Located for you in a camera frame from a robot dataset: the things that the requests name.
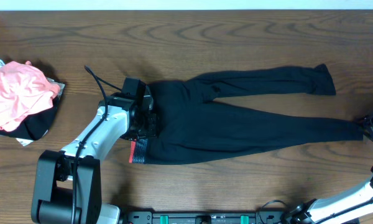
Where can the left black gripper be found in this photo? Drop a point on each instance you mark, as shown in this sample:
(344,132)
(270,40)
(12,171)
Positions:
(152,130)

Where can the black leggings red waistband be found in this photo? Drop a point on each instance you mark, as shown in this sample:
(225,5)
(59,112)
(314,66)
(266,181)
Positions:
(195,127)

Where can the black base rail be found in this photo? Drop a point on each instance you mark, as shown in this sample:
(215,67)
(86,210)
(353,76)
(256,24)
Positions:
(147,217)

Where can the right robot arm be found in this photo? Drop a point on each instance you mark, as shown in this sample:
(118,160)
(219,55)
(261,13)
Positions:
(350,204)

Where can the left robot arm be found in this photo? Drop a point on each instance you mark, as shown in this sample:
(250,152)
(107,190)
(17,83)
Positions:
(68,182)

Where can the pink crumpled garment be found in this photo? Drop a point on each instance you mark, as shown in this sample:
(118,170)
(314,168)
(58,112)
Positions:
(24,91)

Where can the black folded garment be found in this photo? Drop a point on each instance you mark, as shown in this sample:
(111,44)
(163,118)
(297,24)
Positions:
(35,126)

